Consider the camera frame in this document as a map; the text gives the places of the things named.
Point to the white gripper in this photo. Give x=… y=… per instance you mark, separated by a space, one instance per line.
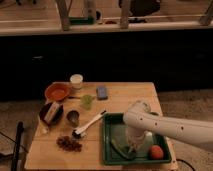
x=135 y=138

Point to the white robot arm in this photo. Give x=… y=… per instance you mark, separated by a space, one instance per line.
x=139 y=121

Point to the green plastic tray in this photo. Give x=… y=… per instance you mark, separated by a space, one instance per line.
x=115 y=146

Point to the red apple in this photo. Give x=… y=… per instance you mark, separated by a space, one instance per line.
x=156 y=152

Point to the blue sponge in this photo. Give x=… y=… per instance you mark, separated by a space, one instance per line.
x=102 y=93

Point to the wooden table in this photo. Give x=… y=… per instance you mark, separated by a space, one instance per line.
x=45 y=155

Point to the small metal cup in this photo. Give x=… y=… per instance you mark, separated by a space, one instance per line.
x=73 y=118

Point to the dark bowl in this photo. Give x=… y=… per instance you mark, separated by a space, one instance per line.
x=55 y=119

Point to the white cup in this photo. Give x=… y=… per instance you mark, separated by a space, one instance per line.
x=76 y=81

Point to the white box in bowl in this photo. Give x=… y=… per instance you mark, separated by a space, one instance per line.
x=52 y=112

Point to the orange bowl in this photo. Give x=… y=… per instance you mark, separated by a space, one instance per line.
x=57 y=92

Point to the garlic bulb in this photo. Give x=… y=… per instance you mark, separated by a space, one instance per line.
x=44 y=130

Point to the black pole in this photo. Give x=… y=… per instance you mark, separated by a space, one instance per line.
x=16 y=149

